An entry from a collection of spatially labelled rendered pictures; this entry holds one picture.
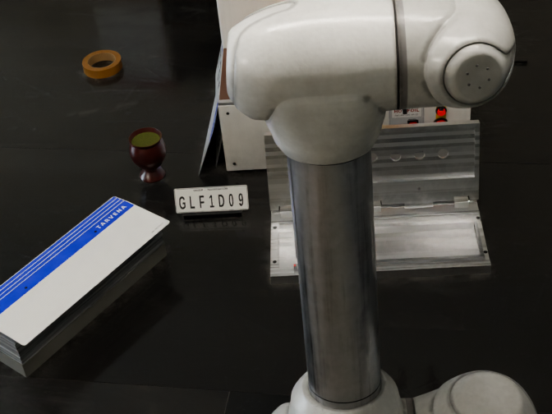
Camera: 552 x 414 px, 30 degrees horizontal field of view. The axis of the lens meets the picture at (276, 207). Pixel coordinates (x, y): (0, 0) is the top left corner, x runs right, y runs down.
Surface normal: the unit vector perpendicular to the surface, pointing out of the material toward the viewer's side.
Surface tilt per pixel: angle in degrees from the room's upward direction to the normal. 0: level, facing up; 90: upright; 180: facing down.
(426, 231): 0
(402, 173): 76
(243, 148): 90
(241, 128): 90
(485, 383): 6
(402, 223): 0
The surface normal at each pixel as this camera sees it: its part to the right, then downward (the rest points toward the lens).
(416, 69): -0.16, 0.44
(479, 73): 0.13, 0.46
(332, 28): -0.12, -0.29
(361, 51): -0.03, 0.12
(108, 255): -0.07, -0.76
